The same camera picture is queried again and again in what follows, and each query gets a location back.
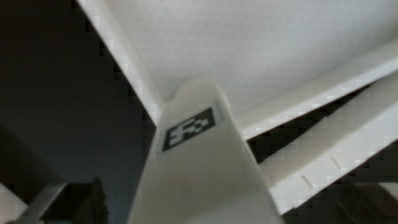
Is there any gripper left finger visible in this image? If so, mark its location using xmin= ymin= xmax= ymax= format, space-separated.
xmin=15 ymin=179 xmax=107 ymax=224

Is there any white front fence rail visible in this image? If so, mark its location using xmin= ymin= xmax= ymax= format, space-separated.
xmin=260 ymin=73 xmax=398 ymax=214

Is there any white desk tabletop tray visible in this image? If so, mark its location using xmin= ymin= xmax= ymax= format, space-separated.
xmin=77 ymin=0 xmax=398 ymax=137

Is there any white block at left edge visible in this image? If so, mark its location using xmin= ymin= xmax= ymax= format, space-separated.
xmin=0 ymin=183 xmax=27 ymax=224

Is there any white desk leg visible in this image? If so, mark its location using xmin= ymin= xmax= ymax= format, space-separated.
xmin=127 ymin=79 xmax=285 ymax=224

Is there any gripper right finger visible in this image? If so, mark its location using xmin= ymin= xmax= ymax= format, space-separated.
xmin=340 ymin=183 xmax=398 ymax=224

